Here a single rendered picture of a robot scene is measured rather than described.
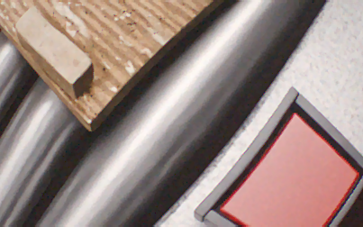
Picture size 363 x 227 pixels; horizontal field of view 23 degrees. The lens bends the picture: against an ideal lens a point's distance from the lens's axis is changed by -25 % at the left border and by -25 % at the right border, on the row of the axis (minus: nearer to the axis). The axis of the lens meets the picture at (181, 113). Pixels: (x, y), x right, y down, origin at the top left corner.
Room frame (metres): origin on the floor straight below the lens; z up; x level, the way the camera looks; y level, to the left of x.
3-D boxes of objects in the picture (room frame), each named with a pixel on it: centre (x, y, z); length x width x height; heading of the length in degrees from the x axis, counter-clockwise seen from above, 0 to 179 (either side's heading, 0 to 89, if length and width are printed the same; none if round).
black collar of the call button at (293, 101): (0.10, -0.06, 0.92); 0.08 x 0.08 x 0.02; 49
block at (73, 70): (0.17, 0.06, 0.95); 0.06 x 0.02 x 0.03; 45
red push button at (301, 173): (0.10, -0.06, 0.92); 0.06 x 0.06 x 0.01; 49
